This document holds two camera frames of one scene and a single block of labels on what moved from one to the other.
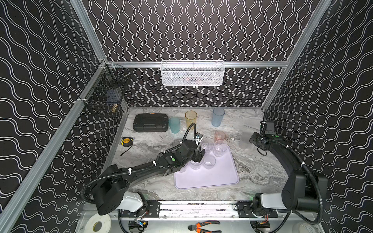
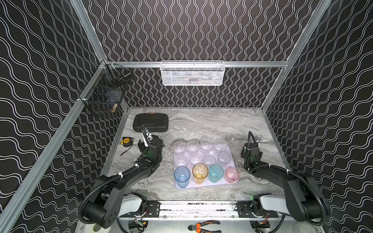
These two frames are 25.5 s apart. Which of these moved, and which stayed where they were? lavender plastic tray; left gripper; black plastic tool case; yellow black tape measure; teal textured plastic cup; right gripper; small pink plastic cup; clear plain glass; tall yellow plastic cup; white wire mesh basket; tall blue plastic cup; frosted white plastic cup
Moved: right gripper; teal textured plastic cup; clear plain glass; left gripper; small pink plastic cup; tall blue plastic cup; frosted white plastic cup; tall yellow plastic cup
Stayed: yellow black tape measure; black plastic tool case; white wire mesh basket; lavender plastic tray
